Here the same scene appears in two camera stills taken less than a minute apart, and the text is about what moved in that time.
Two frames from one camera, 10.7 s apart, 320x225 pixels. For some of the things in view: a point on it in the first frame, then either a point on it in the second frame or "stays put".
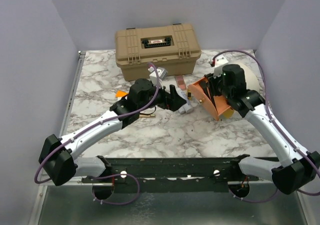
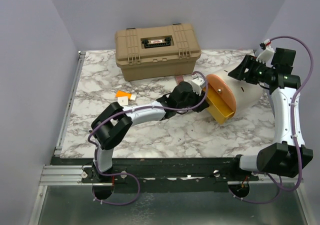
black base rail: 172,175 stays put
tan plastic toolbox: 172,48 stays put
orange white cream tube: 120,94 stays put
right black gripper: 213,82 → 249,62
